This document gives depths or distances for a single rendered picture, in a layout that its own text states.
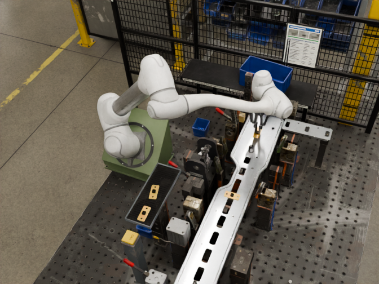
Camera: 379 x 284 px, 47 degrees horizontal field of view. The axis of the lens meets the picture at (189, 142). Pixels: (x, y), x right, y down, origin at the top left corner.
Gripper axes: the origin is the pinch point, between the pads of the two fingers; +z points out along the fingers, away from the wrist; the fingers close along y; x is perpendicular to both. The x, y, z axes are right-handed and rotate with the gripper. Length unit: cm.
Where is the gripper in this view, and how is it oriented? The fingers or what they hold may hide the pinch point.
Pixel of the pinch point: (258, 128)
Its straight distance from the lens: 258.2
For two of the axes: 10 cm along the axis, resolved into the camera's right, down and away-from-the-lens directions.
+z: 0.6, 6.7, 7.4
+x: 3.9, -7.0, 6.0
